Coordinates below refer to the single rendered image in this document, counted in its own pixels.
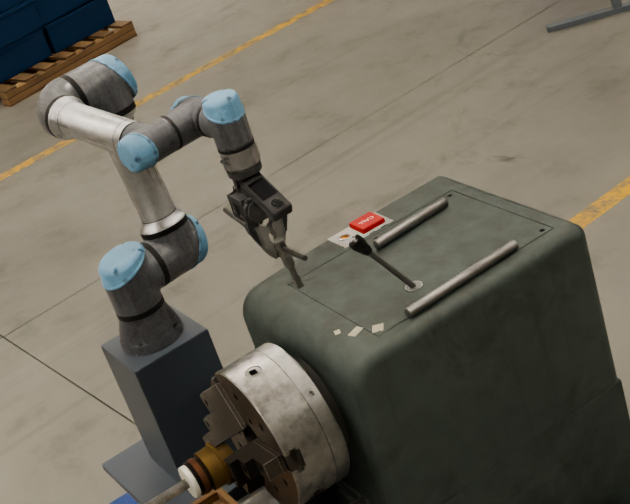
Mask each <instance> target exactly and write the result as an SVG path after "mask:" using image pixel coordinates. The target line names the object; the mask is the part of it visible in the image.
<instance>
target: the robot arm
mask: <svg viewBox="0 0 630 504"><path fill-rule="evenodd" d="M137 87H138V85H137V82H136V80H135V78H134V76H133V74H132V73H131V71H130V70H129V69H128V67H127V66H126V65H125V64H124V63H123V62H122V61H120V60H119V59H118V58H116V57H114V56H112V55H108V54H104V55H101V56H99V57H97V58H94V59H90V60H88V62H86V63H85V64H83V65H81V66H79V67H77V68H75V69H73V70H71V71H69V72H68V73H66V74H64V75H62V76H60V77H58V78H56V79H54V80H52V81H51V82H49V83H48V84H47V85H46V86H45V87H44V89H43V90H42V92H41V93H40V96H39V98H38V101H37V116H38V120H39V122H40V124H41V126H42V127H43V129H44V130H45V131H46V132H48V133H49V134H50V135H52V136H54V137H56V138H59V139H62V140H72V139H76V140H79V141H82V142H85V143H88V144H91V145H94V146H96V147H99V148H102V149H105V150H108V152H109V154H110V156H111V158H112V160H113V163H114V165H115V167H116V169H117V171H118V173H119V175H120V177H121V179H122V182H123V184H124V186H125V188H126V190H127V192H128V194H129V196H130V198H131V201H132V203H133V205H134V207H135V209H136V211H137V213H138V215H139V217H140V220H141V222H142V225H141V227H140V230H139V232H140V235H141V237H142V239H143V241H142V242H141V243H139V242H136V241H129V242H125V243H124V244H123V245H121V244H120V245H118V246H116V247H114V248H113V249H111V250H110V251H109V252H108V253H107V254H106V255H105V256H104V257H103V258H102V260H101V261H100V263H99V267H98V272H99V275H100V278H101V283H102V286H103V288H104V289H105V290H106V293H107V295H108V297H109V299H110V302H111V304H112V306H113V309H114V311H115V313H116V315H117V318H118V320H119V335H120V343H121V346H122V348H123V350H124V352H125V353H126V354H128V355H131V356H145V355H150V354H153V353H156V352H159V351H161V350H163V349H165V348H167V347H168V346H170V345H171V344H173V343H174V342H175V341H176V340H177V339H178V338H179V337H180V336H181V334H182V332H183V324H182V322H181V319H180V317H179V316H178V315H177V314H176V312H175V311H174V310H173V309H172V308H171V307H170V306H169V305H168V304H167V303H166V301H165V300H164V298H163V295H162V293H161V289H162V288H163V287H164V286H166V285H168V284H169V283H171V282H172V281H174V280H175V279H177V278H178V277H180V276H181V275H183V274H184V273H186V272H187V271H189V270H192V269H194V268H195V267H196V266H197V265H198V264H199V263H200V262H202V261H203V260H204V259H205V258H206V256H207V253H208V241H207V237H206V234H205V231H204V229H203V227H202V226H201V224H199V223H198V220H197V219H196V218H195V217H193V216H191V215H186V213H185V211H183V210H181V209H178V208H176V207H175V205H174V203H173V201H172V199H171V196H170V194H169V192H168V190H167V188H166V186H165V183H164V181H163V179H162V177H161V175H160V173H159V170H158V168H157V166H156V163H157V162H159V161H161V160H162V159H164V158H166V157H167V156H169V155H171V154H173V153H174V152H176V151H178V150H179V149H181V148H183V147H185V146H186V145H188V144H190V143H191V142H193V141H195V140H196V139H198V138H200V137H202V136H204V137H209V138H213V139H214V142H215V144H216V147H217V150H218V152H219V155H220V157H221V159H220V163H221V164H223V166H224V169H225V170H226V172H227V175H228V177H229V178H230V179H232V181H233V183H234V186H233V191H232V192H230V193H229V194H227V198H228V200H229V203H230V206H231V209H232V211H233V214H234V217H236V218H238V219H240V220H241V221H243V222H245V229H246V231H247V233H248V234H249V235H250V236H251V237H252V238H253V240H254V241H255V242H256V243H257V244H258V245H259V246H260V247H261V248H262V250H263V251H264V252H265V253H266V254H268V255H269V256H271V257H273V258H275V259H277V258H278V257H280V256H279V253H278V251H277V249H276V250H275V249H274V246H273V242H272V241H271V240H270V238H269V232H270V234H271V235H272V236H273V239H274V240H275V239H277V238H280V237H282V238H284V240H286V231H287V214H289V213H291V212H292V204H291V202H290V201H289V200H288V199H287V198H286V197H285V196H283V195H282V194H281V193H280V192H279V191H278V190H277V189H276V188H275V187H274V186H273V185H272V184H271V183H270V182H269V181H268V180H267V179H266V178H265V177H264V176H263V175H262V174H261V173H260V172H259V171H260V170H261V168H262V164H261V161H260V154H259V151H258V148H257V145H256V142H255V140H254V138H253V134H252V132H251V129H250V126H249V123H248V120H247V117H246V114H245V108H244V106H243V104H242V103H241V100H240V98H239V95H238V93H237V92H236V91H234V90H232V89H225V90H218V91H215V92H213V93H211V94H209V95H207V96H206V97H205V98H202V97H200V96H182V97H180V98H178V99H176V100H175V102H174V103H173V105H172V106H171V108H170V111H169V112H167V113H166V114H164V115H162V116H160V117H159V118H157V119H155V120H153V121H152V122H150V123H148V124H145V123H142V122H138V121H136V120H135V118H134V113H135V110H136V104H135V102H134V100H133V98H134V97H135V96H136V95H137V93H138V88H137ZM234 187H235V188H234ZM235 192H236V193H235ZM232 194H233V195H232ZM231 202H232V203H231ZM232 205H233V206H232ZM233 207H234V208H233ZM234 210H235V211H234ZM267 218H268V219H269V222H268V224H267V227H266V226H264V225H260V224H262V223H263V220H265V219H267ZM258 223H259V224H258Z"/></svg>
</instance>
